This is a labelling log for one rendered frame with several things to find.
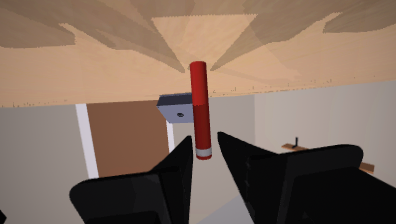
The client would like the grey square panel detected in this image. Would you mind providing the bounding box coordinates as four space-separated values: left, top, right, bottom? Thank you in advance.
156 93 194 124

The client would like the red peg with white band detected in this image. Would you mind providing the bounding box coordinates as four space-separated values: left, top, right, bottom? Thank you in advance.
190 61 212 160

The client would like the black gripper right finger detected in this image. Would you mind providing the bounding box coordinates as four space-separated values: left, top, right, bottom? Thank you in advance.
217 132 364 224

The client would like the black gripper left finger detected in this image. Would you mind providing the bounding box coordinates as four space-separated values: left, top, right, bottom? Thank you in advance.
69 135 193 224

